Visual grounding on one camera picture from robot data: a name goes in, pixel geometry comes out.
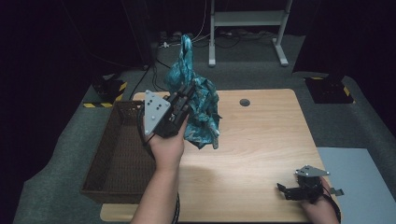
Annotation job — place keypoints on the person's left hand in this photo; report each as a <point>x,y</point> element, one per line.
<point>168,149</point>

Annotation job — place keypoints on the brown wicker basket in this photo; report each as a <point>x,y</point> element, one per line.
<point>118,168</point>

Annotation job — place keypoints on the person's right hand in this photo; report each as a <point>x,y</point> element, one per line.
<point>320,210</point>

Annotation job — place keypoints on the black base with yellow stripes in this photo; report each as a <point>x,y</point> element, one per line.
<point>107,88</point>

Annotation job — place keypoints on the dark power strip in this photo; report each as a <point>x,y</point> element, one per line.
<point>171,35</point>

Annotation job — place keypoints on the grey tape piece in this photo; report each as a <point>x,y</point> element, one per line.
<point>338,192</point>

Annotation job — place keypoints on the grey floor carpet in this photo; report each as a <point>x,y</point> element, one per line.
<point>249,77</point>

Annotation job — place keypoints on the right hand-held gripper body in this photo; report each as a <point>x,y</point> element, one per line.
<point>309,185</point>

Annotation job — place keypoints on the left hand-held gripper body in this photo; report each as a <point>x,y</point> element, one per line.
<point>165,121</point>

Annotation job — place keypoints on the white metal stand frame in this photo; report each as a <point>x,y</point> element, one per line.
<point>249,18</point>

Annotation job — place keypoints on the light grey board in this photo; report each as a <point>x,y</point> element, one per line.
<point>361,186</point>

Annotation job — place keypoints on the teal floral shirt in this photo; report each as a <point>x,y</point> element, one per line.
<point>199,118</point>

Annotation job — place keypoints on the grey round table grommet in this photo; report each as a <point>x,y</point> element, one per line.
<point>244,102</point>

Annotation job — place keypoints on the black stand base plate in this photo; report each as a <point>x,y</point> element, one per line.
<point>330,91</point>

